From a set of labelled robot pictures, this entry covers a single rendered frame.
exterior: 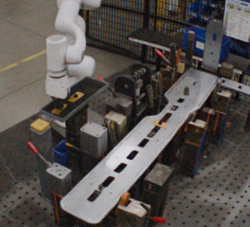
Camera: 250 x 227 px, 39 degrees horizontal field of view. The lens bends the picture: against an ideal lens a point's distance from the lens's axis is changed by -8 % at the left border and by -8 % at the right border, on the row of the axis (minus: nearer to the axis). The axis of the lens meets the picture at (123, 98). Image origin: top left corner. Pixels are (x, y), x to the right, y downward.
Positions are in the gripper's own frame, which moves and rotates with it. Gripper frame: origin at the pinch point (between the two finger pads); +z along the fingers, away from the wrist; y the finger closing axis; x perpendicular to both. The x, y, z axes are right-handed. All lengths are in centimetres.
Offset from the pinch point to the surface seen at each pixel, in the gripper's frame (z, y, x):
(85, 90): 2.5, 3.8, 19.0
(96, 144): 11.9, 20.1, -4.9
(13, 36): 119, -250, 282
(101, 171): 18.4, 26.4, -13.0
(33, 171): 48, -20, -2
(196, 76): 19, 46, 86
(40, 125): 2.4, -1.5, -14.6
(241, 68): 16, 73, 107
